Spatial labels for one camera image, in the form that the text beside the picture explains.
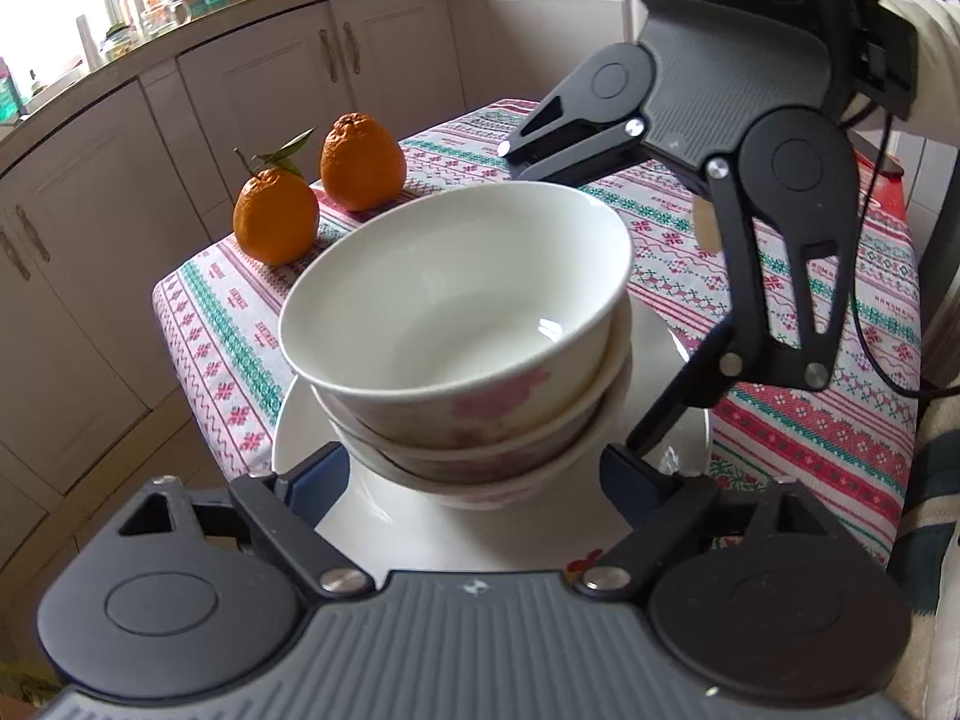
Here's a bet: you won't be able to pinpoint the glass mug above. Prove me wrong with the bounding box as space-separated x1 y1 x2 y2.
140 0 194 40

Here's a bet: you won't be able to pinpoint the green dish soap bottle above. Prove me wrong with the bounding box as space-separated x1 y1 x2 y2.
0 60 25 126

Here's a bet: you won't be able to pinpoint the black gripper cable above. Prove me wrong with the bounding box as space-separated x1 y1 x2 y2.
851 86 960 402

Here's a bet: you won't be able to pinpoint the orange with leaf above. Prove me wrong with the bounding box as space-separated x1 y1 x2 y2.
232 127 322 268

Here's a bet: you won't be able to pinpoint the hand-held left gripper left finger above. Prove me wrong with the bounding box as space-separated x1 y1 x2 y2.
112 441 376 602

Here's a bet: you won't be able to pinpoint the white plate fruit print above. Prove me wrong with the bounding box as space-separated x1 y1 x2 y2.
271 313 713 575

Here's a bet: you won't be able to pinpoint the stack of white cups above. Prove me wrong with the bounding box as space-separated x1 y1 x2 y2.
75 13 100 70

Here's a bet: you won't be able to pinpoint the red gift box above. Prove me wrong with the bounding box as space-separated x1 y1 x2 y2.
855 150 912 224

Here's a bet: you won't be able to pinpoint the kitchen countertop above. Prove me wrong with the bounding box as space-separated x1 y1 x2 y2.
0 0 601 166

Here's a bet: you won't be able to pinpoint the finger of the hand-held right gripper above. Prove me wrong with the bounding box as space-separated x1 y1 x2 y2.
625 156 857 467
498 66 650 183

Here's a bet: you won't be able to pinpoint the patterned red green tablecloth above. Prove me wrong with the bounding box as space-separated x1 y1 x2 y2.
152 96 925 578

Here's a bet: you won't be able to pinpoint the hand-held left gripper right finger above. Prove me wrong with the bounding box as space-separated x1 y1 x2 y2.
574 444 852 602

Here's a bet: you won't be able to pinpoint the white bowl pink flowers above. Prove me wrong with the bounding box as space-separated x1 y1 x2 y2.
279 180 633 449
330 382 623 511
311 292 635 485

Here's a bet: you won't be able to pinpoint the glass jar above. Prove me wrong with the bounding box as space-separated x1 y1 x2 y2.
101 25 141 63

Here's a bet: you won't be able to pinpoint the bumpy orange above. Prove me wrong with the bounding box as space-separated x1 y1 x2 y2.
320 112 407 213

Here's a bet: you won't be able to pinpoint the white kitchen cabinets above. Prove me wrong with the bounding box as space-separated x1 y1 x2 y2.
0 0 653 661

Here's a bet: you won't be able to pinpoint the person's right forearm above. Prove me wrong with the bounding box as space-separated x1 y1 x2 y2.
879 0 960 140

